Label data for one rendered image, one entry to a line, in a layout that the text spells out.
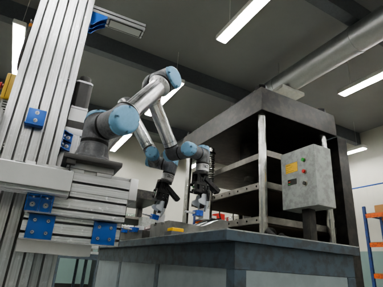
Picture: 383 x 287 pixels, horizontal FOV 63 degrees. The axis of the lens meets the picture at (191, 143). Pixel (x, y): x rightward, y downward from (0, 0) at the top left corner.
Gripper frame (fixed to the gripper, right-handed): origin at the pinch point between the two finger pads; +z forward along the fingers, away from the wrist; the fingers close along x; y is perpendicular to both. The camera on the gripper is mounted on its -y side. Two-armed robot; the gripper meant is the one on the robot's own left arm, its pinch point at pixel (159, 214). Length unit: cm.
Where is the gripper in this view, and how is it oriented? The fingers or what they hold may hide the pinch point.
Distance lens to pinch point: 187.7
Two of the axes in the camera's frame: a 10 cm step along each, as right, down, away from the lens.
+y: -8.5, -3.6, -3.8
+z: -2.6, 9.2, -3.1
